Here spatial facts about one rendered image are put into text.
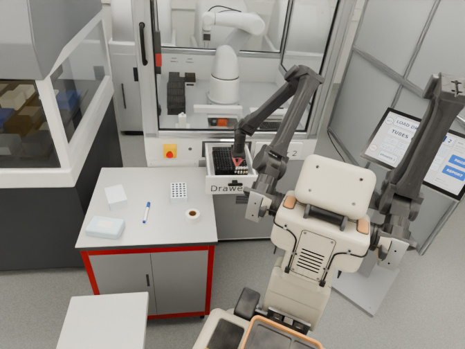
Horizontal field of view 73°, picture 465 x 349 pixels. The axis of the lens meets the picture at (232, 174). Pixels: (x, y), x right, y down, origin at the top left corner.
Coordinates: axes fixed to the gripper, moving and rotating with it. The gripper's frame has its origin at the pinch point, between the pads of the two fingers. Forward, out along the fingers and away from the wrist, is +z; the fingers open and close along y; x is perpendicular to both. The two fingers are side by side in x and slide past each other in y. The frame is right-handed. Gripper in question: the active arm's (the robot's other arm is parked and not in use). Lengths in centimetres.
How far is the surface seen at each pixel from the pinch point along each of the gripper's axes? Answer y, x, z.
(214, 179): 11.1, -12.1, 1.2
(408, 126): -6, 91, -23
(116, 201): 16, -60, 11
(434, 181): 21, 98, -7
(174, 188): 4.5, -32.3, 13.0
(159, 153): -21.7, -42.1, 8.8
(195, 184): -3.5, -21.3, 16.9
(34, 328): 36, -112, 92
